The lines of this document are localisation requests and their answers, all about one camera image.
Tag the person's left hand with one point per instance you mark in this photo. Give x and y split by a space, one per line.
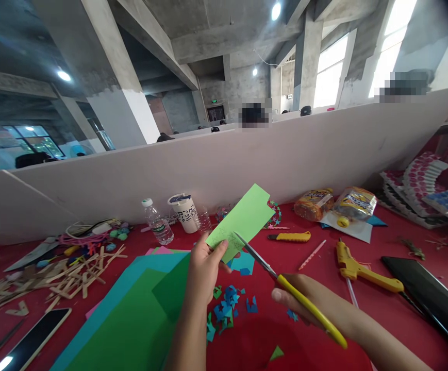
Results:
200 274

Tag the person's right hand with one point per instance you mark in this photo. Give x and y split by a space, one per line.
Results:
312 299

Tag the person's left fingers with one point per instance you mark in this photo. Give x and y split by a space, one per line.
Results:
225 267

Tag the person's right thumb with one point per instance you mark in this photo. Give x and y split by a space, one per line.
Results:
279 295

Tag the person's right fingers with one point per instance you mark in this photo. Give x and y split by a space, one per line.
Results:
299 317

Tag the person's left thumb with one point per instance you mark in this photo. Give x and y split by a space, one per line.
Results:
220 247

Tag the light green paper strip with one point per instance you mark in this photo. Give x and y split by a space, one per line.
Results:
243 220

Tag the empty clear plastic bottle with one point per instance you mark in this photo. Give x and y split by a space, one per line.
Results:
205 219

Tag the pile of blue paper scraps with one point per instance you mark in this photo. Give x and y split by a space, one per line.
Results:
227 305

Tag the green paper triangle scrap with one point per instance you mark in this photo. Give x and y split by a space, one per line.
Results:
276 353

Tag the white tumbler cup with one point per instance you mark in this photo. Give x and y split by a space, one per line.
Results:
185 214

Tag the pink striped stick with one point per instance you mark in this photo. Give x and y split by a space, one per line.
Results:
312 255

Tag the clear glue stick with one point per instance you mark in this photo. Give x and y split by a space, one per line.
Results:
352 295

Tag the yellow utility knife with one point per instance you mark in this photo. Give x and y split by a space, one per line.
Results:
290 236

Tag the pink candle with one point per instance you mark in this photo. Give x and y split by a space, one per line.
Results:
277 228

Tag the colourful star garland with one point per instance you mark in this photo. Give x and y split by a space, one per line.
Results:
274 218

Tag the clear water bottle green label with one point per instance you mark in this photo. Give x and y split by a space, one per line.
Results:
158 224

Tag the yellow glue gun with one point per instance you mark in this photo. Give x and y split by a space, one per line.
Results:
363 268

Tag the white partition board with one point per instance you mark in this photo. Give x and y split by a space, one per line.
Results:
208 166

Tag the orange label glue bottle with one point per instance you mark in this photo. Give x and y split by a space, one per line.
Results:
313 205

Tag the blue and white paper sheets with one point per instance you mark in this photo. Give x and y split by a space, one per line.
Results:
357 231

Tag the stack of coloured paper sheets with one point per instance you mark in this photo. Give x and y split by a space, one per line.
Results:
131 328

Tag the yellow capped glue bottle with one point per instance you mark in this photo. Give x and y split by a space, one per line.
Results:
355 205

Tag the black tablet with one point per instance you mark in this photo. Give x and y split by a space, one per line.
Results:
428 293

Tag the dried plant bits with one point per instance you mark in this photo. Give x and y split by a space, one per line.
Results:
415 247

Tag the pile of wooden sticks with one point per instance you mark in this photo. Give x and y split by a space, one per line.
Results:
53 278

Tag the stack of pink sticker sheets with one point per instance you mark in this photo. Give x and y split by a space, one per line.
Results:
417 181

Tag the white edged smartphone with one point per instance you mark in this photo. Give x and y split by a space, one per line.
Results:
36 342

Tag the bright tall window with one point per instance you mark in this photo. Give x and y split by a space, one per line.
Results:
392 42
330 71

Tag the dark framed window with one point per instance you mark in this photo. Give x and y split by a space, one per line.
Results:
30 143

